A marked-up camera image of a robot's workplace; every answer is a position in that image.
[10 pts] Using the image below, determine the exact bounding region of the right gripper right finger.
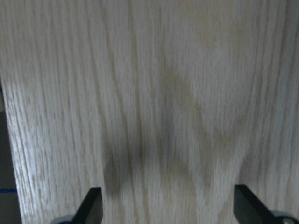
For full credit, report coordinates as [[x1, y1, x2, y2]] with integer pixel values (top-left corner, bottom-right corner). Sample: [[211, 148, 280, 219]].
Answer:
[[233, 184, 299, 224]]

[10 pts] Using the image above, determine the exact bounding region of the wooden drawer cabinet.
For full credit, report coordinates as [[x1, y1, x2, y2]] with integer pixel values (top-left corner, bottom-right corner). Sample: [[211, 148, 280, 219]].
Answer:
[[0, 0, 299, 224]]

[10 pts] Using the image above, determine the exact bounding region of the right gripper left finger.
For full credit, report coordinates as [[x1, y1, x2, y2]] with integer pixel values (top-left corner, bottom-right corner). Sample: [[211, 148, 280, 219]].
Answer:
[[70, 187, 103, 224]]

